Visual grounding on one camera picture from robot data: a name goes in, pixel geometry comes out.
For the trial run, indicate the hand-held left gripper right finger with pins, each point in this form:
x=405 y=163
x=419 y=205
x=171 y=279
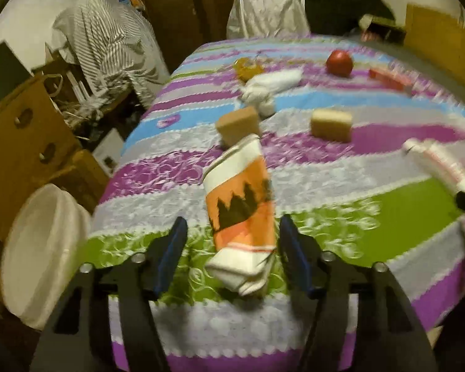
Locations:
x=294 y=255

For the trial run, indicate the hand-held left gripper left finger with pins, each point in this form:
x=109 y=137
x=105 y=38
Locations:
x=170 y=255

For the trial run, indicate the white tube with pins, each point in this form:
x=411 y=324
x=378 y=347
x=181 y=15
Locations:
x=438 y=164

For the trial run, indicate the orange white towel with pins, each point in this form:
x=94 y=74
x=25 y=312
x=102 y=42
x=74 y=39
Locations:
x=238 y=201

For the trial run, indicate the white plastic bin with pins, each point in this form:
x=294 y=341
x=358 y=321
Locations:
x=42 y=255

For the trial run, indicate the striped floral bed blanket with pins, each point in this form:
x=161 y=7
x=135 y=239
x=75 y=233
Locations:
x=333 y=201

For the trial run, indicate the white box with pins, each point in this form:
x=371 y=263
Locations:
x=108 y=151

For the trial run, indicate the yellow sponge block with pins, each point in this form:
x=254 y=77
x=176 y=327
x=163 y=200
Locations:
x=331 y=124

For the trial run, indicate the tan sponge block left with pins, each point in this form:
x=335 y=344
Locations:
x=238 y=124

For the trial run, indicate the red box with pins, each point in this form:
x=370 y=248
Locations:
x=391 y=79

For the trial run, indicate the wooden headboard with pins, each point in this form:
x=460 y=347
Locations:
x=438 y=42

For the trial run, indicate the white crumpled cloth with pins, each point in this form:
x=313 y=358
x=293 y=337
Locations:
x=269 y=85

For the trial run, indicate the wooden dresser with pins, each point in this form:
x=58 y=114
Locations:
x=23 y=151

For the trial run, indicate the red ball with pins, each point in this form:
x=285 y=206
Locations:
x=339 y=63

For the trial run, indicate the orange wrapper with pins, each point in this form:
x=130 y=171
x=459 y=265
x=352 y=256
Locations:
x=248 y=69

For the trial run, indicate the open cardboard box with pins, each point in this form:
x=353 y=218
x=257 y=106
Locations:
x=379 y=29

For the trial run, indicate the grey striped cloth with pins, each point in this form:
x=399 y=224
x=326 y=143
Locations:
x=104 y=42

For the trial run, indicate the black cloth pile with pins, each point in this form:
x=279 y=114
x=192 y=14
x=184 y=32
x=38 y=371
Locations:
x=341 y=7

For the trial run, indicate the white cloth covered chair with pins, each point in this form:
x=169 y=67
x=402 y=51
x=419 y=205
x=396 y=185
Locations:
x=267 y=11

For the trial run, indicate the dark flat monitor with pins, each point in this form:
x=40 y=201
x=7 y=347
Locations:
x=2 y=69

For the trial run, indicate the dark wooden wardrobe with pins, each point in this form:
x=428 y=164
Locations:
x=201 y=4

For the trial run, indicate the orange and blue bag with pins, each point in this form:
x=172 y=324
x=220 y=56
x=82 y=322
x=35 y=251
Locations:
x=131 y=0

